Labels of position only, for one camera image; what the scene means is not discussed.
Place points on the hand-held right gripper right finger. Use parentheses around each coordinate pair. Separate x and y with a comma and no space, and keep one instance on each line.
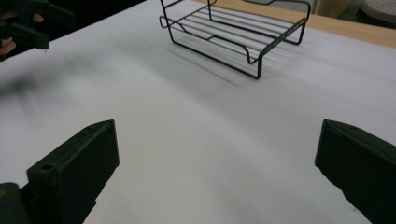
(361,168)

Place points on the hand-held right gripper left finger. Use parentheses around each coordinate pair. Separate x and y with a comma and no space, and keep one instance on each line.
(71,174)

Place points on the white chair base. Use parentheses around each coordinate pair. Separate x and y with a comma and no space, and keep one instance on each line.
(379,9)

